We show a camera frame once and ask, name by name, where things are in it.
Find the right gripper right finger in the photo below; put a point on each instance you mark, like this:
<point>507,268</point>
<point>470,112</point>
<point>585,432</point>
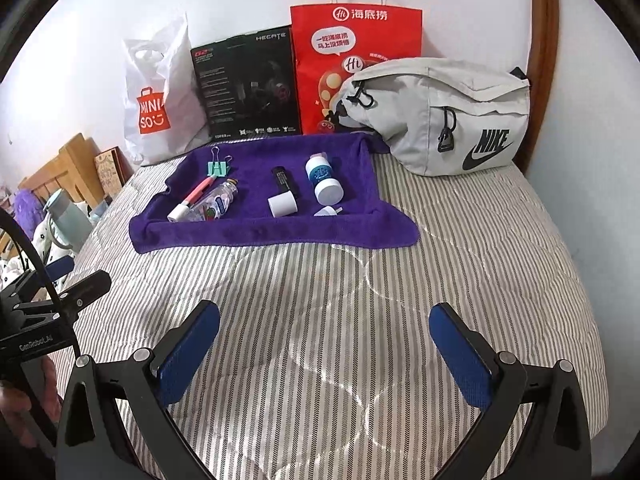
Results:
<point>554,443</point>

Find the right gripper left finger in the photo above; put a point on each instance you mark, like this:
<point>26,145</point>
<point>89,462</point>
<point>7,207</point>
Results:
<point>92,440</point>

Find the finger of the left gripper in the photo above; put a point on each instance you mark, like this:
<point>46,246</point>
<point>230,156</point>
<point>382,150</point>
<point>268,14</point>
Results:
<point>55,270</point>
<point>85,292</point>

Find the pink white highlighter pen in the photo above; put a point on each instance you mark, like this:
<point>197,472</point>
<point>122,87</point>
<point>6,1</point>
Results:
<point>183,208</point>

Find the clear candy bottle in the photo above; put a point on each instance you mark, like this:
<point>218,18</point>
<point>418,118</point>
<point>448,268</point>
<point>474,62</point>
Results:
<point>215,204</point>

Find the teal binder clip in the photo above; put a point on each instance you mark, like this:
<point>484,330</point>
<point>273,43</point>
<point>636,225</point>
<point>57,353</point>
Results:
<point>218,167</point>

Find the small white cylinder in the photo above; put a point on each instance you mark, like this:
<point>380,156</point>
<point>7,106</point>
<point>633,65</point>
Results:
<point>282,205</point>

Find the black gold lighter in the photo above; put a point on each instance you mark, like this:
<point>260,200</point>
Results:
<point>284,181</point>

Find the white USB charger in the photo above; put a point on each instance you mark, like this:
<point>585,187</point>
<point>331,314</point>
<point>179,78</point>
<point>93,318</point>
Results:
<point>328,211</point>

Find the blue white round bottle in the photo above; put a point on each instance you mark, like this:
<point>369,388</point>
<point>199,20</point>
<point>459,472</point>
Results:
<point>327,189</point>

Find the person's left hand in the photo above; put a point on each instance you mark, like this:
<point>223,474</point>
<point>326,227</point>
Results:
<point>15,404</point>

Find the purple plush item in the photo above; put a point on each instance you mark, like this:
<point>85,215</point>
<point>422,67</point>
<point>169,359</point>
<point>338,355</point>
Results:
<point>28,211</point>

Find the wooden headboard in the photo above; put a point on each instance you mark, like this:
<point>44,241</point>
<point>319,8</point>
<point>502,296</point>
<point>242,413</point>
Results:
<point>73,169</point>

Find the patterned brown notebook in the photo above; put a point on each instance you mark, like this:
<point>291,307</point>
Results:
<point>113,170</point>

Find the white Miniso plastic bag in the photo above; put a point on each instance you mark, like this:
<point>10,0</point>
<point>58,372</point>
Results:
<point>163,115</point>

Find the striped bed quilt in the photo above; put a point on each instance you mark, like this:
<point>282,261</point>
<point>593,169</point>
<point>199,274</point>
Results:
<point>323,367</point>

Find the black headset box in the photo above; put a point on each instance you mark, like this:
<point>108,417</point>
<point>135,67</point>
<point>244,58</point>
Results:
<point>247,85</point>

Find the purple towel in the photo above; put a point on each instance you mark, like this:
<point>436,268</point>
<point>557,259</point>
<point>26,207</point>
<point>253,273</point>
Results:
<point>366,220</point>

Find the grey Nike waist bag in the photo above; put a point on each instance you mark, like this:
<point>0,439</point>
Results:
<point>439,117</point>

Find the red paper shopping bag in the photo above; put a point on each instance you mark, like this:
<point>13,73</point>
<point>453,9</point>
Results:
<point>335,40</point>

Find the wooden door frame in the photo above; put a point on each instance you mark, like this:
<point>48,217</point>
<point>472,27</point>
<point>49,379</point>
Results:
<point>541,67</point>

